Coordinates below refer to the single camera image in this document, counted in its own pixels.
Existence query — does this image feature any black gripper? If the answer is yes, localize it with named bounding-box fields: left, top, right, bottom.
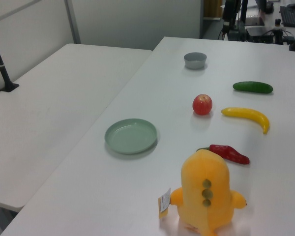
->
left=222, top=0, right=238, bottom=33

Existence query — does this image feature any red apple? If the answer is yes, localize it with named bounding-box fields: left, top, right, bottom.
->
left=192, top=93, right=214, bottom=116

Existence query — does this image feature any small grey bowl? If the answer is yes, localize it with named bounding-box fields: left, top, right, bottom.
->
left=183, top=52, right=207, bottom=70

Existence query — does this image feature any black vertical pole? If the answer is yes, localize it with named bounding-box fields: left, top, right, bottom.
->
left=240, top=0, right=248, bottom=42

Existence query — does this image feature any yellow wooden cabinet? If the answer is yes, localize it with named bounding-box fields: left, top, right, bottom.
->
left=203, top=0, right=224, bottom=19

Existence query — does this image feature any dark electronics box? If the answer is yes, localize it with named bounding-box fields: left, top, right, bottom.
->
left=245, top=25, right=274, bottom=44

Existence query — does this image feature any black keyboard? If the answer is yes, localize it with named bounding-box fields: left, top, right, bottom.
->
left=279, top=5, right=295, bottom=27

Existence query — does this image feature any green cucumber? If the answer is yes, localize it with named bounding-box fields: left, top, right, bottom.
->
left=232, top=81, right=274, bottom=94

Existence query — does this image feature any yellow banana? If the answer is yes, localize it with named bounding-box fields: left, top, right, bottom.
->
left=220, top=107, right=270, bottom=135

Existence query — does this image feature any red chili pepper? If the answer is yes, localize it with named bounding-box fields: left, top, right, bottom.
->
left=196, top=144, right=250, bottom=165

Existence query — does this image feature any light green plate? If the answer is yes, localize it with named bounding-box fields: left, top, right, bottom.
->
left=104, top=118, right=158, bottom=155

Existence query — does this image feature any yellow plush toy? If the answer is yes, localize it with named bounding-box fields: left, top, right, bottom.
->
left=158, top=148, right=248, bottom=236

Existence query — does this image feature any white side table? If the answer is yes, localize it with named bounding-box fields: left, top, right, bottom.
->
left=0, top=43, right=153, bottom=212

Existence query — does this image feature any black pole with base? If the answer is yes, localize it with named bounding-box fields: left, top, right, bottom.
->
left=0, top=26, right=20, bottom=93

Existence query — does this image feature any grey partition frame post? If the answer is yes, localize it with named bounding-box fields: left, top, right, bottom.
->
left=63, top=0, right=82, bottom=45

